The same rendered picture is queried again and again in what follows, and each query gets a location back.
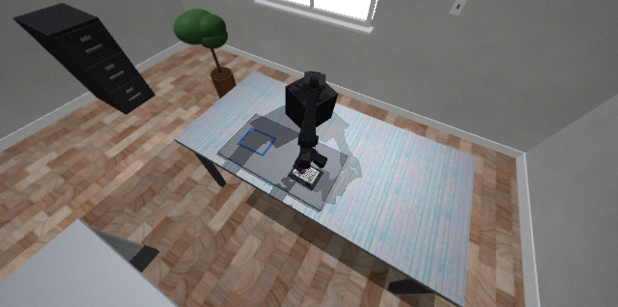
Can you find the white well plate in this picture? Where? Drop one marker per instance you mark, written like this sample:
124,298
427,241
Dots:
309,176

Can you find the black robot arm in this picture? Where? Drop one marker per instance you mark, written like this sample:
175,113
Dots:
313,84

